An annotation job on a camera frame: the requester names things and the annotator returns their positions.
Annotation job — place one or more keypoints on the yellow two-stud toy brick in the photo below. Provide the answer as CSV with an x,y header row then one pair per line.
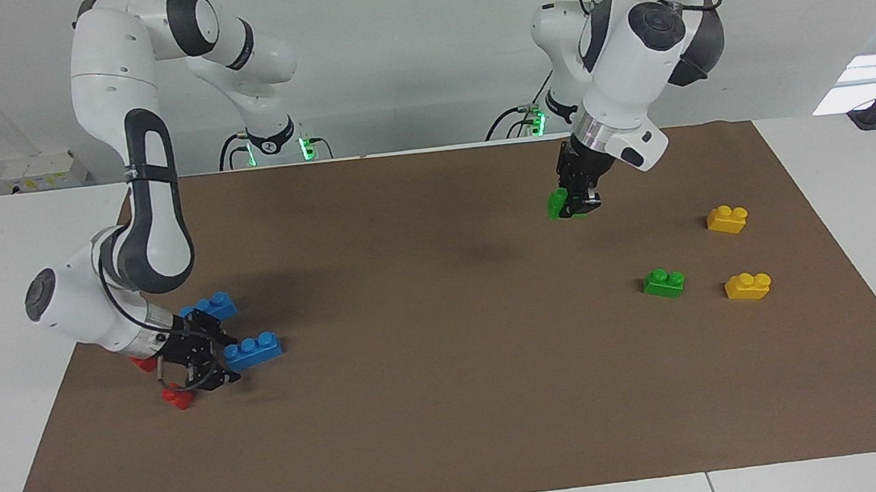
x,y
726,220
747,288

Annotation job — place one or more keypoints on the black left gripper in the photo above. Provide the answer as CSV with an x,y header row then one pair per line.
x,y
581,164

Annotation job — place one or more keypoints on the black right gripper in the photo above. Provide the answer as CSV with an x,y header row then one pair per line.
x,y
184,347

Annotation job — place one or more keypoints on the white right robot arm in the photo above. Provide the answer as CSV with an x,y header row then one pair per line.
x,y
153,209

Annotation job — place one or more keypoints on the red one-stud toy brick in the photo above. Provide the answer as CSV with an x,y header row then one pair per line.
x,y
144,363
177,398

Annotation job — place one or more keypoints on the green two-stud toy brick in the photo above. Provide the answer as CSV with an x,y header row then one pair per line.
x,y
559,206
663,284

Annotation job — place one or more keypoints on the brown table mat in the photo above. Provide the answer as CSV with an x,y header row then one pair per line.
x,y
452,389

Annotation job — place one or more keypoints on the white wall box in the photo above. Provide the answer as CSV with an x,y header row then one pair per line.
x,y
45,171

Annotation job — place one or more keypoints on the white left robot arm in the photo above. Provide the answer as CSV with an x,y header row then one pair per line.
x,y
629,59

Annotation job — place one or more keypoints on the blue three-stud toy brick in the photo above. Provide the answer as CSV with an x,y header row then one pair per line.
x,y
255,352
215,306

